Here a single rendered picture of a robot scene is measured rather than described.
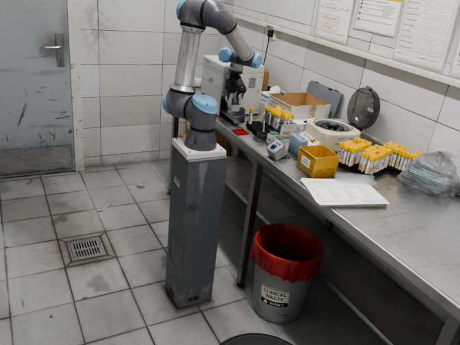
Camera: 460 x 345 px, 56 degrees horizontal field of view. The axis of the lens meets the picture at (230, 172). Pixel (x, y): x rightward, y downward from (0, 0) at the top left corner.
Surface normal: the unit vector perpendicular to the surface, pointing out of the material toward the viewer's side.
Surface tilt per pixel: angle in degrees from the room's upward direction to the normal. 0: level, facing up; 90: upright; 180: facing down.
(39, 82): 90
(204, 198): 90
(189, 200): 90
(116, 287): 0
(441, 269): 0
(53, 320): 0
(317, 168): 90
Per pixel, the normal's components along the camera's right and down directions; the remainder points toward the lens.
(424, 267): 0.11, -0.90
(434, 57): -0.87, 0.18
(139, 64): 0.46, 0.43
